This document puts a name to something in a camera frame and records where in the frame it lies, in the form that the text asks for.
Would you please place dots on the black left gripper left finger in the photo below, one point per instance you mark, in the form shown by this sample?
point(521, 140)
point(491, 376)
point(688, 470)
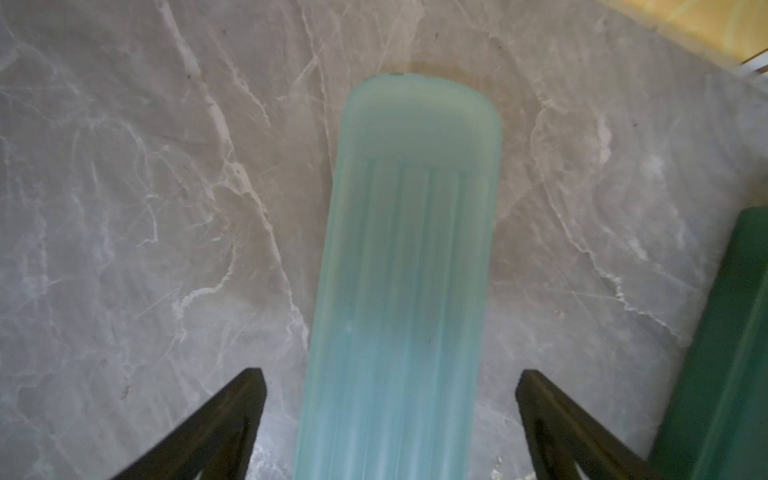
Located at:
point(215, 442)

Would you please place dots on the dark green pencil case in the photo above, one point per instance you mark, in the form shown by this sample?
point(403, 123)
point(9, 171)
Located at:
point(715, 426)

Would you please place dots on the teal translucent pencil case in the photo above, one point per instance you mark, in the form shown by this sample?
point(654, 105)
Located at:
point(397, 330)

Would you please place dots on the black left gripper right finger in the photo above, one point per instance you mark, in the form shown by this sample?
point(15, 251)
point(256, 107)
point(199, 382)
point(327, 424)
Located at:
point(565, 442)

